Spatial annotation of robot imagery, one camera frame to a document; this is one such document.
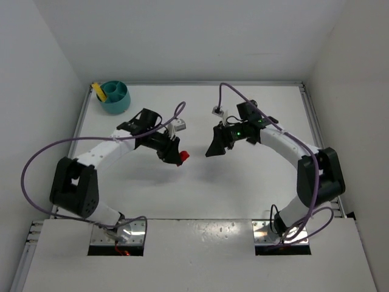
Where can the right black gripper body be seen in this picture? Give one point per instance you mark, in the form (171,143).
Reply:
(225,137)

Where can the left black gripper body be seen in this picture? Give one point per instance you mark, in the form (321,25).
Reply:
(168,149)

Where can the red lego brick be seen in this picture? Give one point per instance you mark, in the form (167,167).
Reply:
(184,155)

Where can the long yellow lego brick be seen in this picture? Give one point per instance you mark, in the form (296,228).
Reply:
(99,92)

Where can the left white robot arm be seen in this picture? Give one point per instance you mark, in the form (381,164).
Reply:
(75,184)

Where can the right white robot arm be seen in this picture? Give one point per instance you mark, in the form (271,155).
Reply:
(319,174)

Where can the teal divided round container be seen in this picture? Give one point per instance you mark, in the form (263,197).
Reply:
(118,97)

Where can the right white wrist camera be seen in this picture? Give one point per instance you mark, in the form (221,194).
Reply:
(221,113)

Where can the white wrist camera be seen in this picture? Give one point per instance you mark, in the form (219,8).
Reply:
(175,126)
(221,113)

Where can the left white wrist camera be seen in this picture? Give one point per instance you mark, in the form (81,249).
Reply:
(175,126)

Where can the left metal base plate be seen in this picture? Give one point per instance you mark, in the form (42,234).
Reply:
(129,235)

